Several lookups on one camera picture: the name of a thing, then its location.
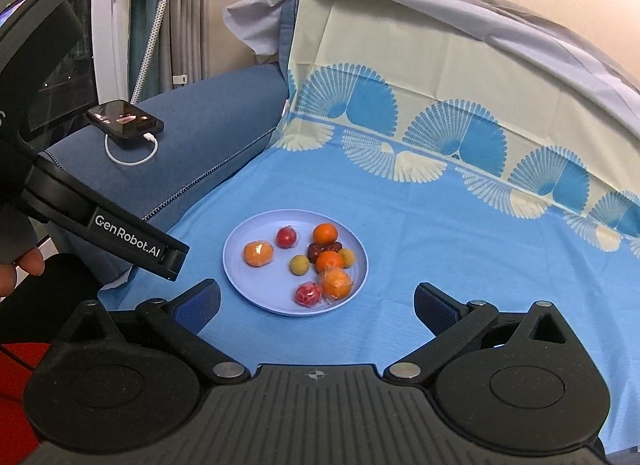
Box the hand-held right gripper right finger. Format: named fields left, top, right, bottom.
left=384, top=282, right=583, bottom=388

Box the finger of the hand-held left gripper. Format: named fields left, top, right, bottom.
left=158, top=237, right=191, bottom=282

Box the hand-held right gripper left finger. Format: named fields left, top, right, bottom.
left=50, top=279, right=252, bottom=387

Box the lavender plastic plate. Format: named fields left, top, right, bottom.
left=222, top=210, right=370, bottom=317

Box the dark red jujube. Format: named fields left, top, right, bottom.
left=306, top=241, right=344, bottom=263

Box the person's left hand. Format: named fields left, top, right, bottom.
left=0, top=247, right=46, bottom=299

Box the blue fan-print blanket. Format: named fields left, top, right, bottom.
left=97, top=0, right=640, bottom=451

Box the dark cloth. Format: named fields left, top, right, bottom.
left=0, top=252, right=103, bottom=347

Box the black smartphone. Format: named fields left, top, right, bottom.
left=86, top=100, right=165, bottom=138

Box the blue sofa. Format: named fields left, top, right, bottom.
left=42, top=65, right=290, bottom=291

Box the person's red garment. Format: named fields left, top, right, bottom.
left=0, top=342, right=51, bottom=465

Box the pale blue sheet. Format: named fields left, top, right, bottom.
left=222, top=0, right=640, bottom=140

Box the grey blanket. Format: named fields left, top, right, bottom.
left=255, top=0, right=640, bottom=96

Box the white charging cable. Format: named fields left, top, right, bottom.
left=105, top=131, right=159, bottom=166

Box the white window frame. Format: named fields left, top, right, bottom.
left=90, top=0, right=134, bottom=106

